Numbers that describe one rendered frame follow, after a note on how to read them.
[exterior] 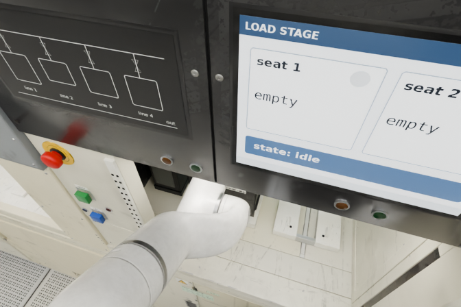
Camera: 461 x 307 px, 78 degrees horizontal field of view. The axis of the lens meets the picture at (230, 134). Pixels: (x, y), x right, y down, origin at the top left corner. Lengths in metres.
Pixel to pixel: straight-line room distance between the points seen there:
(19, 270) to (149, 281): 1.89
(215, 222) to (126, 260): 0.19
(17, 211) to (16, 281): 0.97
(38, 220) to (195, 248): 0.81
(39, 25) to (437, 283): 0.66
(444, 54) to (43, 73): 0.46
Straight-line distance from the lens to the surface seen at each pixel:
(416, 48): 0.28
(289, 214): 1.03
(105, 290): 0.37
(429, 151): 0.36
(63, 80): 0.46
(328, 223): 1.04
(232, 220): 0.56
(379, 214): 0.45
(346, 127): 0.33
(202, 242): 0.54
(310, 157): 0.37
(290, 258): 1.00
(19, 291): 2.20
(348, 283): 1.02
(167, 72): 0.34
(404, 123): 0.33
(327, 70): 0.29
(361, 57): 0.28
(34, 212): 1.28
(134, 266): 0.40
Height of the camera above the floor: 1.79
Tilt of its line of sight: 46 degrees down
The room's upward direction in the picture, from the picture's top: straight up
